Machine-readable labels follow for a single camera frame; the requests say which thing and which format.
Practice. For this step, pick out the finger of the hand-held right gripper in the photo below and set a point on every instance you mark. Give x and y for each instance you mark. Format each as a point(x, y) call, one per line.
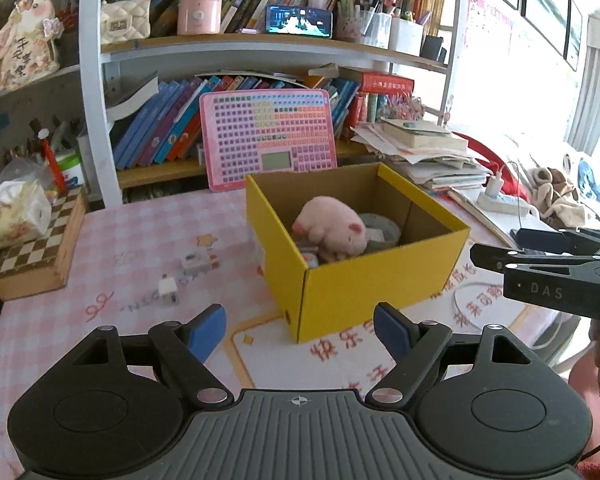
point(540, 240)
point(495, 256)

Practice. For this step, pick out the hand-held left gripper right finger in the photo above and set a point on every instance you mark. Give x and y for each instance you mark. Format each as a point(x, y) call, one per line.
point(390, 330)

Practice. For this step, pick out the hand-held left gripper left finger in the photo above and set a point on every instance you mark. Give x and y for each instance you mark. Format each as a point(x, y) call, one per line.
point(207, 330)

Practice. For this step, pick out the yellow cardboard box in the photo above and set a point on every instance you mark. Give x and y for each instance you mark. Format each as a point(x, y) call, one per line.
point(360, 285)

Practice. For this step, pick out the clear tape roll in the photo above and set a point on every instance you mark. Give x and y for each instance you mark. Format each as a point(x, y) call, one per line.
point(387, 227)

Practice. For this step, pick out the purple grey plastic toy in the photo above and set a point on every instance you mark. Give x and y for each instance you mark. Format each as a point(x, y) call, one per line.
point(310, 256)

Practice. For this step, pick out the pink pig plush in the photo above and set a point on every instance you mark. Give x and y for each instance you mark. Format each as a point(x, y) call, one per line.
point(330, 220)

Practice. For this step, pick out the green white container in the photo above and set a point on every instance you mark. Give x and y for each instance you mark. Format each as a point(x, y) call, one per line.
point(72, 170)

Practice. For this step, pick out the beige plush toy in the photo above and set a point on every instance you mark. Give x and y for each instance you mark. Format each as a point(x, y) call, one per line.
point(555, 200)

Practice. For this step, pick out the white power strip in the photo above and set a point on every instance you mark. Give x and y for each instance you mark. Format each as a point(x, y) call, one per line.
point(505, 205)

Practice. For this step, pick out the small white cube toy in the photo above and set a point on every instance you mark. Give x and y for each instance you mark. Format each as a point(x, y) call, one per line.
point(167, 290)

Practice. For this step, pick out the small white block toy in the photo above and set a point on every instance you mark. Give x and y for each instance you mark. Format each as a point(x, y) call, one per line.
point(195, 262)

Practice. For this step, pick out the white charger plug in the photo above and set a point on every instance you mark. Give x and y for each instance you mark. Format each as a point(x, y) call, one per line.
point(494, 185)

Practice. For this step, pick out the stack of papers and books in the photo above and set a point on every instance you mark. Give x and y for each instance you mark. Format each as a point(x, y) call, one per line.
point(440, 170)

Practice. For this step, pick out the pink checkered tablecloth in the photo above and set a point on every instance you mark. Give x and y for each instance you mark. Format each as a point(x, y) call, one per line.
point(130, 240)

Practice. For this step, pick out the thick cream book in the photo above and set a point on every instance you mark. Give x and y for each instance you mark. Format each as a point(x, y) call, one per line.
point(425, 137)

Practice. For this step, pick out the wooden chessboard box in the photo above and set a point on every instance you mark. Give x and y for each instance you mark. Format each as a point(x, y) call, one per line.
point(35, 250)

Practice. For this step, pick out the thick red book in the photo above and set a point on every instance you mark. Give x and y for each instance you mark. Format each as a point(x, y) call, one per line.
point(385, 82)

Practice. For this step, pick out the row of colourful thin books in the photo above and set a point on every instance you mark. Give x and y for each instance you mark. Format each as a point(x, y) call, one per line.
point(155, 125)

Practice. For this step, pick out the pink toy keyboard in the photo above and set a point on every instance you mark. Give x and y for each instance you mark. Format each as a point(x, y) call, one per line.
point(270, 125)

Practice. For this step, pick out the black box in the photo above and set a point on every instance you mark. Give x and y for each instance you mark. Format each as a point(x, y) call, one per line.
point(432, 49)

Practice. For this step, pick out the floral tissue pack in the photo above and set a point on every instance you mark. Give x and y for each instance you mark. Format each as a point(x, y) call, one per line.
point(15, 215)

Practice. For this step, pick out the red pen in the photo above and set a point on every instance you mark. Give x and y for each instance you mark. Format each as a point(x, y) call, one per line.
point(55, 165)

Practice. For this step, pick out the white storage box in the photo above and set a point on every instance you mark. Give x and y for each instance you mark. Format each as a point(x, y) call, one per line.
point(406, 37)

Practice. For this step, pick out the white bookshelf with wooden boards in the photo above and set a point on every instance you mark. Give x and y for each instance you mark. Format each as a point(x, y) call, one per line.
point(92, 110)

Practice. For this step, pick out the clear pen holder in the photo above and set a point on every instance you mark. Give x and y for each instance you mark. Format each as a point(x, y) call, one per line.
point(377, 30)

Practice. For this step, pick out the pink pen cup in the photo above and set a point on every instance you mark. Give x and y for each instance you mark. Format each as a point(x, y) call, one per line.
point(350, 25)

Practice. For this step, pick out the smartphone with lit screen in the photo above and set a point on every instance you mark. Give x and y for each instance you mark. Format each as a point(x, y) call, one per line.
point(297, 21)

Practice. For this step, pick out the white quilted handbag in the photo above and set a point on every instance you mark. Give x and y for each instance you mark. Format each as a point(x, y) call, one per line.
point(125, 20)

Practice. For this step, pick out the plush lucky cat figure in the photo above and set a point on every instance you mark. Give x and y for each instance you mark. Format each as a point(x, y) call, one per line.
point(25, 45)

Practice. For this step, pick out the pink wall poster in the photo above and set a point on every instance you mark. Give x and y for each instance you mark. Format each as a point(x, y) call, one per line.
point(485, 30)

